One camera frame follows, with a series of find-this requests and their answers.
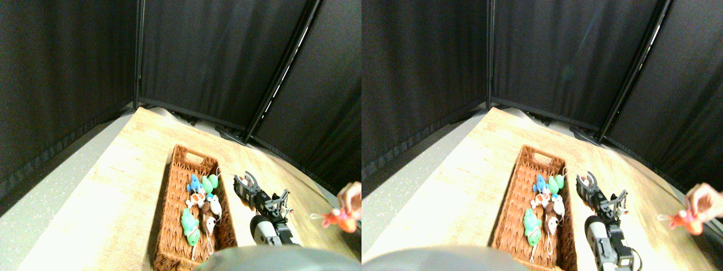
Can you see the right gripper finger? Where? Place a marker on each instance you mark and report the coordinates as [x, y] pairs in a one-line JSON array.
[[585, 193], [596, 185], [244, 193], [256, 185]]

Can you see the green plush toy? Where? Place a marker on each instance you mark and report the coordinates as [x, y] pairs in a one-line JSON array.
[[209, 183], [555, 183], [189, 226], [532, 226]]

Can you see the brown plush toy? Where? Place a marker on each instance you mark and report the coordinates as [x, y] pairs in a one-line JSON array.
[[207, 212], [551, 212]]

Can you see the orange white plush toy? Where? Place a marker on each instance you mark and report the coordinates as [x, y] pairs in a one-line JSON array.
[[196, 199], [541, 199]]

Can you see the red plush toy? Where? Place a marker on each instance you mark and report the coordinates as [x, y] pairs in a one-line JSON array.
[[692, 223], [345, 221]]

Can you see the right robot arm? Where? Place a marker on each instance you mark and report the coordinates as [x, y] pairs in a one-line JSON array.
[[262, 230], [596, 234]]

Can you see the person's hand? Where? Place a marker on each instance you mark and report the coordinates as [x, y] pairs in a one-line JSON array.
[[351, 197], [703, 199]]

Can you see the curtain stand foot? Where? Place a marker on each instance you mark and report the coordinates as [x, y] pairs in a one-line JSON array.
[[585, 136], [185, 117], [539, 117], [230, 136]]

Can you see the brown wicker basket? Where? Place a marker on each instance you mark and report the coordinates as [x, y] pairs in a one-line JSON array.
[[172, 226], [511, 226]]

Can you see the curtain stand pole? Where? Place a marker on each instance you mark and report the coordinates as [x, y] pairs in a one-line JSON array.
[[140, 53], [282, 70], [635, 70], [491, 53]]

